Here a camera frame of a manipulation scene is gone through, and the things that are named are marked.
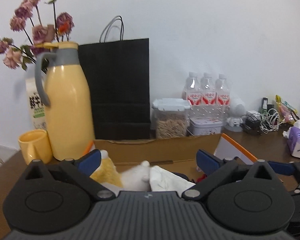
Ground yellow white plush toy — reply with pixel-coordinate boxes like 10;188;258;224
90;150;151;191

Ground red fabric rose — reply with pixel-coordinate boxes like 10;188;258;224
196;166;207;183

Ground dark blue zip case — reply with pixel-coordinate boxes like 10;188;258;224
173;172;189;181

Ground purple tissue pack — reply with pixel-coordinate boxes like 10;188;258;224
283;120;300;159

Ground red cardboard box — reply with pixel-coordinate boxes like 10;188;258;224
84;133;257;180

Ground white tin box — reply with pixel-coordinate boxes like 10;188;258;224
188;117;223;136

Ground yellow mug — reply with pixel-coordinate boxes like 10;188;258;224
18;129;53;165

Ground snack packet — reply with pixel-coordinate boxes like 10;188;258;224
275;95;300;124

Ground middle water bottle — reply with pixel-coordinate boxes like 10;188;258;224
200;73;217;118

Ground water bottle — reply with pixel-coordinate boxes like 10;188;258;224
182;72;202;117
200;73;217;118
215;74;230;124

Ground white robot toy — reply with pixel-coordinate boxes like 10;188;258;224
225;98;246;132

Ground right water bottle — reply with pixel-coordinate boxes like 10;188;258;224
215;74;230;124

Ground clear food storage container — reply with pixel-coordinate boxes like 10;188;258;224
152;98;191;139

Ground white milk carton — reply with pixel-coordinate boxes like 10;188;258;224
26;77;46;130

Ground left water bottle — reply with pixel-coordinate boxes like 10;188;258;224
182;72;202;117

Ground yellow thermos jug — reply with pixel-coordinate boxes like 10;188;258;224
34;42;95;160

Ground black paper bag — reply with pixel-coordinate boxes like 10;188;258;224
78;15;151;140

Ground dried pink flower bouquet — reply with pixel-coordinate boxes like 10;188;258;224
0;0;75;70

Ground tangled charger cables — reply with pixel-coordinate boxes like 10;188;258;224
239;97;282;136

